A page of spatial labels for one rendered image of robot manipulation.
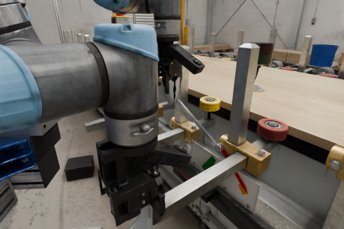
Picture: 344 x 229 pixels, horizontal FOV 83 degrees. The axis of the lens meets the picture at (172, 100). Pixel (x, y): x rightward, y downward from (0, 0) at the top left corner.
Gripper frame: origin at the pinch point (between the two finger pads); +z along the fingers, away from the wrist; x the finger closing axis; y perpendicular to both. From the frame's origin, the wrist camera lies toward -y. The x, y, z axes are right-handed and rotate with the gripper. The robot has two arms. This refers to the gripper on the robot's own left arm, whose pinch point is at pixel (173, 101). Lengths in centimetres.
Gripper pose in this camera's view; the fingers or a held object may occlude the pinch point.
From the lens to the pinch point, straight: 62.7
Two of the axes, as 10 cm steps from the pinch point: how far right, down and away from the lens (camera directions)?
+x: -5.6, 3.0, -7.8
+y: -8.3, -2.0, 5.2
